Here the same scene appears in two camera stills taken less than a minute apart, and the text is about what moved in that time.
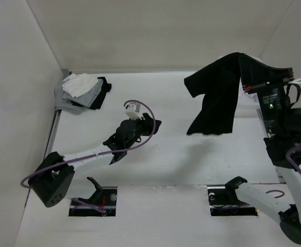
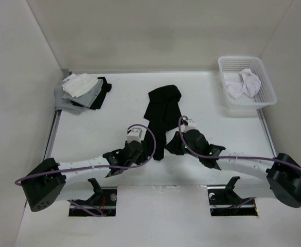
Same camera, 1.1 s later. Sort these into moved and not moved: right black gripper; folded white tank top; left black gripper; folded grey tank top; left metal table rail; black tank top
Moved: left black gripper; black tank top; right black gripper
Not moved: folded grey tank top; left metal table rail; folded white tank top
